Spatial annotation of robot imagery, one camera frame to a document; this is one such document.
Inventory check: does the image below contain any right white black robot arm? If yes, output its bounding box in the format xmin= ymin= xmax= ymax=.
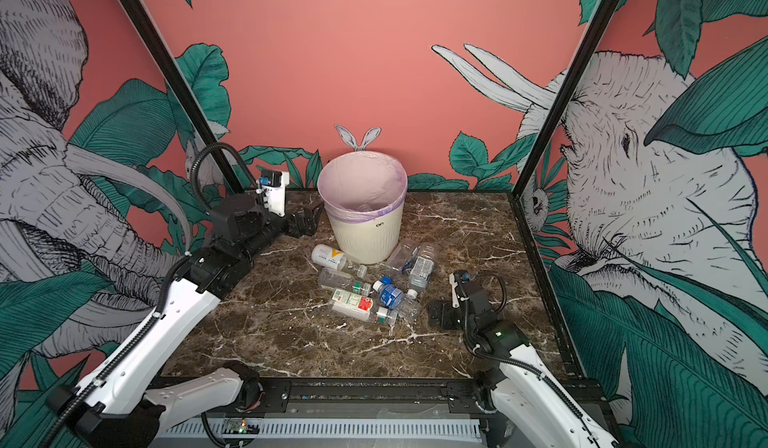
xmin=440 ymin=271 xmax=620 ymax=447

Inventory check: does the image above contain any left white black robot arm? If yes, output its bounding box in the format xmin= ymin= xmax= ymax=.
xmin=39 ymin=190 xmax=324 ymax=447

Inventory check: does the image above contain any pink plastic bin liner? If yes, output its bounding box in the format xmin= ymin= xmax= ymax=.
xmin=317 ymin=151 xmax=408 ymax=223

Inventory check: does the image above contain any cream ribbed waste bin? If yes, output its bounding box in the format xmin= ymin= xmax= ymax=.
xmin=329 ymin=205 xmax=403 ymax=264

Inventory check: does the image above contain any white bottle yellow triangle label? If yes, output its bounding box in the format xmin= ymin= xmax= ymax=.
xmin=311 ymin=244 xmax=367 ymax=278

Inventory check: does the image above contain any clear bottle white label upright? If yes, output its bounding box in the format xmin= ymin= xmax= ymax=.
xmin=406 ymin=243 xmax=437 ymax=298

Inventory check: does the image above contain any blue cap blue label bottle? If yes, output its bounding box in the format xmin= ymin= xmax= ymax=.
xmin=373 ymin=277 xmax=421 ymax=325

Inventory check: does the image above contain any small clear bottle green label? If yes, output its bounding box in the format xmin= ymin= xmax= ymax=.
xmin=374 ymin=307 xmax=398 ymax=329

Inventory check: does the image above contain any white bottle red green label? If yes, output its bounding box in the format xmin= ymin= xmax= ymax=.
xmin=329 ymin=289 xmax=374 ymax=321

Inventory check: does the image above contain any white vented strip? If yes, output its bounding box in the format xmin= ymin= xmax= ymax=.
xmin=155 ymin=417 xmax=483 ymax=441

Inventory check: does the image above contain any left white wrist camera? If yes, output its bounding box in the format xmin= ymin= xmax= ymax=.
xmin=258 ymin=169 xmax=290 ymax=216

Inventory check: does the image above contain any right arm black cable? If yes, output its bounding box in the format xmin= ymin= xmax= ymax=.
xmin=464 ymin=270 xmax=595 ymax=431

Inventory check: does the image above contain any black front rail frame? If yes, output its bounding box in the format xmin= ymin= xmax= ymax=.
xmin=119 ymin=377 xmax=607 ymax=448

